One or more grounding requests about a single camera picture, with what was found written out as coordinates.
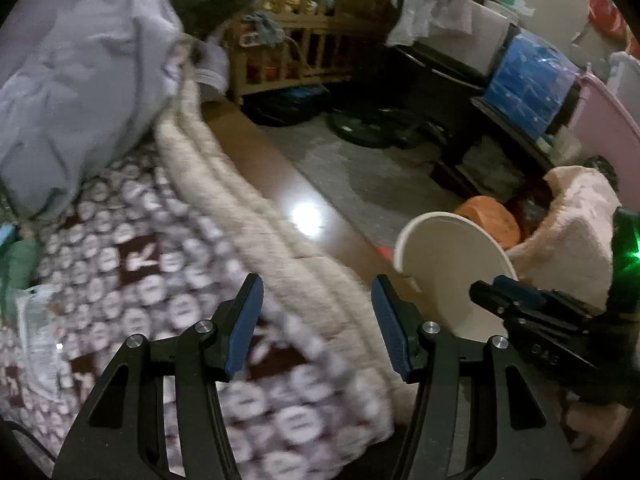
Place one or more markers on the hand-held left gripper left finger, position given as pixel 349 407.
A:
pixel 245 330

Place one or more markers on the pink plastic bin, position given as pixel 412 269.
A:
pixel 605 125

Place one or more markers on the white hanging clothes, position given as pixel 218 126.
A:
pixel 425 0

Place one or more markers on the grey folded cloth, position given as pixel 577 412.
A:
pixel 487 170

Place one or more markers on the black round floor stand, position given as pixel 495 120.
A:
pixel 370 130

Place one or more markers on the clear printed plastic wrapper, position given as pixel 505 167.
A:
pixel 42 330

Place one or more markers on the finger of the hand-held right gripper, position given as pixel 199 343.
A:
pixel 487 297
pixel 517 290

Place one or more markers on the orange plastic basin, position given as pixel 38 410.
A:
pixel 490 220

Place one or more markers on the white plastic container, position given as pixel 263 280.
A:
pixel 625 77

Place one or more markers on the wooden baby crib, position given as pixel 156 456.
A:
pixel 300 45

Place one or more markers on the red plastic basin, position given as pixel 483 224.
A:
pixel 607 12

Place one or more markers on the black metal table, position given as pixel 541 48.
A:
pixel 450 110

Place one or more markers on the cream fleece towel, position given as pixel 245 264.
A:
pixel 565 230

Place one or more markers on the light grey-blue duvet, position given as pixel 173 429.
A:
pixel 75 85

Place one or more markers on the grey maroon patterned fleece blanket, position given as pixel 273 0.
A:
pixel 150 285

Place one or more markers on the cream quilted mattress pad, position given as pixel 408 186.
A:
pixel 240 195

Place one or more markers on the green plastic packet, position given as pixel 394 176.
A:
pixel 15 270

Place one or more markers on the black bag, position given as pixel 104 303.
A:
pixel 290 105

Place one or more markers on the brown wooden bed frame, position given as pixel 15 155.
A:
pixel 260 160

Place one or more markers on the dark green pillow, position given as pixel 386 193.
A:
pixel 215 0

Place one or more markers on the blue-grey cloth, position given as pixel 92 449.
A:
pixel 262 27

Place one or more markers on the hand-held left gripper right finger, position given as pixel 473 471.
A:
pixel 392 330

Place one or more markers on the light blue plastic wrapper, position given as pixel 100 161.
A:
pixel 5 233

